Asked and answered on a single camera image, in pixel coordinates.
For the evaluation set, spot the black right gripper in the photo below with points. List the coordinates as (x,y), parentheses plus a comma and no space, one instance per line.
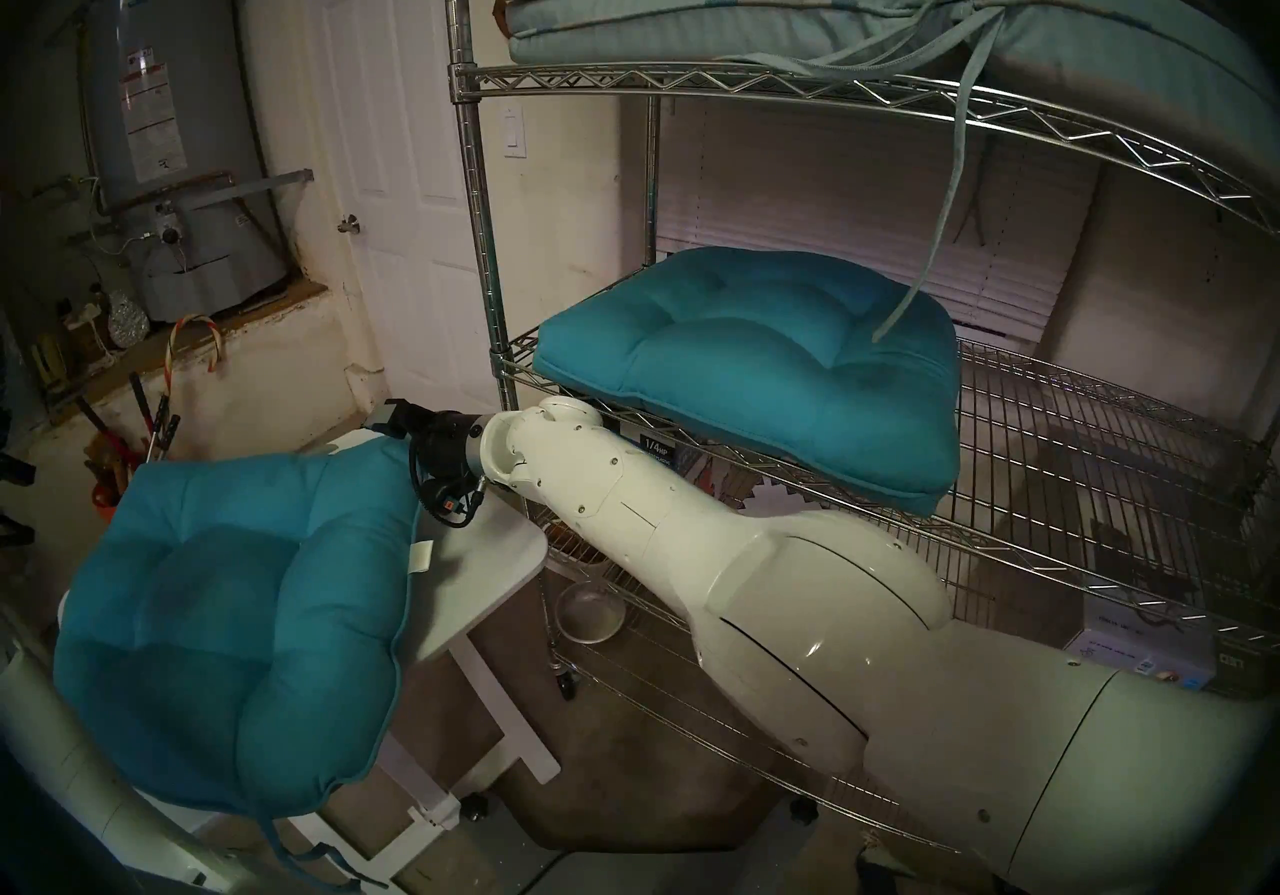
(445,451)

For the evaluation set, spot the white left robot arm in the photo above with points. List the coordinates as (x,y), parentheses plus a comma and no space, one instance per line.
(60,773)

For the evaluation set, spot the white light switch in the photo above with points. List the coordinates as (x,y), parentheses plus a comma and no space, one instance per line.
(515,133)

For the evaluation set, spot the white panel door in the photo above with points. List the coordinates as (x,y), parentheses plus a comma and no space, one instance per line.
(400,203)

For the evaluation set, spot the light blue cushion with ties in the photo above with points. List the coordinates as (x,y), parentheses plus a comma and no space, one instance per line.
(700,13)

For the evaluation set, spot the white folding table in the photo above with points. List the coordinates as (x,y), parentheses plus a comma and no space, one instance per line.
(480,563)

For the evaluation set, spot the blue utility pump box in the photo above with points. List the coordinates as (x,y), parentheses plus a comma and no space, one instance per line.
(655,448)

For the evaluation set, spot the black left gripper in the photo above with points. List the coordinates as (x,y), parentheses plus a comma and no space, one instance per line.
(12,471)

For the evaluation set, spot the teal tufted seat cushion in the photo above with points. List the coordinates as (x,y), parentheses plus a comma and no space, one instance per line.
(760,363)
(230,623)

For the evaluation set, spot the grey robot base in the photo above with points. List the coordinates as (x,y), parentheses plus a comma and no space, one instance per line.
(640,868)

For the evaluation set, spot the striped candy cane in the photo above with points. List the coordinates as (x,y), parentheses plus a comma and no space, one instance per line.
(168,353)

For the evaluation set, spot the grey water heater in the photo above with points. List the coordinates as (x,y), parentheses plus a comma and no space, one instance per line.
(170,53)

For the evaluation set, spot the crumpled silver foil piece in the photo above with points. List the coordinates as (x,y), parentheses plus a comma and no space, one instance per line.
(127,321)

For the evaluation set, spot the LED lamp box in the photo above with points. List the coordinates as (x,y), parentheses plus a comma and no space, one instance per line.
(1140,638)

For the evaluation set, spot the white zigzag edged paper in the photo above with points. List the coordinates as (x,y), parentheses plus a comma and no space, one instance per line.
(775,500)

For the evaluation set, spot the clear glass bowl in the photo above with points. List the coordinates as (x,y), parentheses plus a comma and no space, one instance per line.
(590,615)

